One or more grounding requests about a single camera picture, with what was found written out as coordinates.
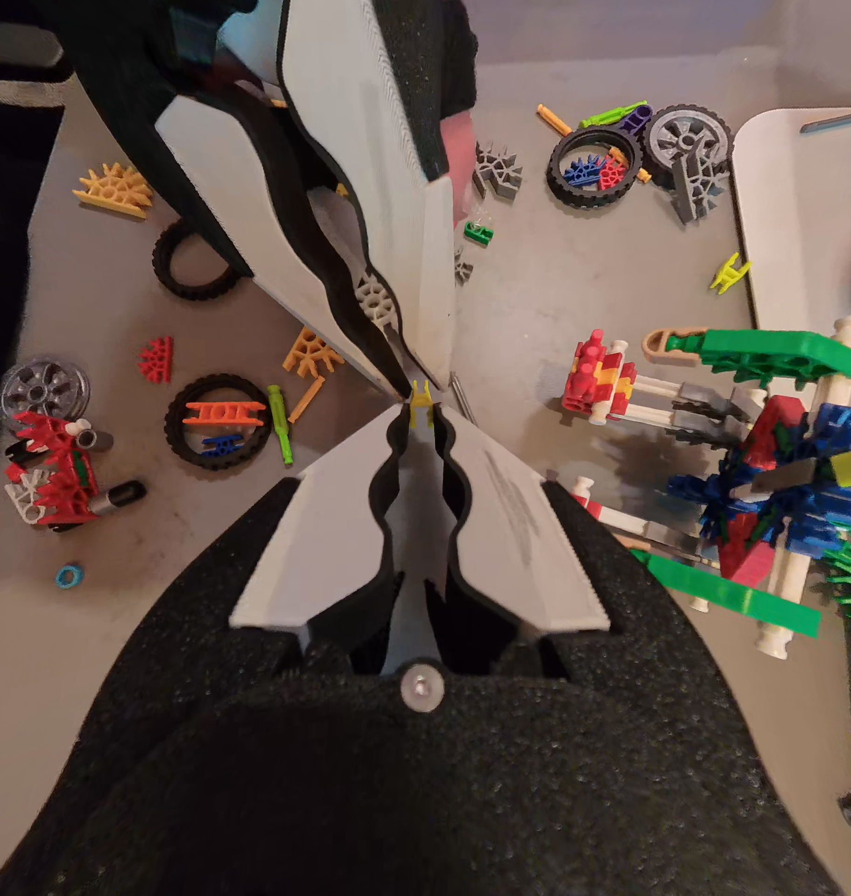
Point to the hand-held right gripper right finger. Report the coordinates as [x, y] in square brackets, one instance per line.
[516, 560]

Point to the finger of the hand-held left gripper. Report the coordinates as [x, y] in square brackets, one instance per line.
[236, 182]
[369, 126]

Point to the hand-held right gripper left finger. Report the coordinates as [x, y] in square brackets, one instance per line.
[313, 546]

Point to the thin grey rod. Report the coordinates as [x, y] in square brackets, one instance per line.
[460, 397]

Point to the yellow green clip connector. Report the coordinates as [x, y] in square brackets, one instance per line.
[730, 274]
[420, 406]

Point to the person's left hand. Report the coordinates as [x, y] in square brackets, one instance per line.
[460, 150]

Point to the empty black toy tyre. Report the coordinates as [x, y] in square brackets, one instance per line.
[170, 280]

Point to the yellow fan connector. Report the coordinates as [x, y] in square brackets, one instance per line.
[114, 192]

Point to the light green rod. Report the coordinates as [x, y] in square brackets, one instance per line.
[279, 423]
[611, 114]

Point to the small blue connector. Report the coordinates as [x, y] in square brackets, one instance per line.
[222, 446]

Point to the dark grey snowflake connector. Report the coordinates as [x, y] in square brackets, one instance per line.
[499, 171]

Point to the short orange rod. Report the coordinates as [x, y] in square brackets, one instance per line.
[639, 173]
[553, 119]
[306, 400]

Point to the small green connector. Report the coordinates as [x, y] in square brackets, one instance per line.
[478, 234]

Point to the orange ladder piece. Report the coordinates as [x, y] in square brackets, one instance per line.
[222, 406]

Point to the small grey piece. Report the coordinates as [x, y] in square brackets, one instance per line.
[463, 269]

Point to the white snowflake connector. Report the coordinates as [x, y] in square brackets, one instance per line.
[376, 301]

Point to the orange lattice connector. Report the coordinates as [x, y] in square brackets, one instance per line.
[313, 353]

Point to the red half-round connector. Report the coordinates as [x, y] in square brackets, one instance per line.
[158, 360]

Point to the blue fan connector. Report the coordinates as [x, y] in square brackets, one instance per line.
[581, 171]

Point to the red fan connector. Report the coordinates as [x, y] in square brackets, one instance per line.
[613, 173]

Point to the purple connector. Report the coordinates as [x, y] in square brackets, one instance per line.
[635, 120]

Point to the red toy model with tubes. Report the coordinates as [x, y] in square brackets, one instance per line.
[54, 476]

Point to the grey pulley wheel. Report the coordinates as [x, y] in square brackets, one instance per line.
[44, 388]

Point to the multicolour construction toy model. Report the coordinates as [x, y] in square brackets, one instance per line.
[782, 420]

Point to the grey spoked toy wheel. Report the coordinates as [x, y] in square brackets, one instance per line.
[686, 142]

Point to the grey lattice connector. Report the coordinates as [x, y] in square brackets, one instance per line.
[691, 196]

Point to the white board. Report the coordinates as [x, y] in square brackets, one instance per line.
[796, 210]

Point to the grey blue bar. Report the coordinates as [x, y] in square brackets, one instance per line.
[838, 119]

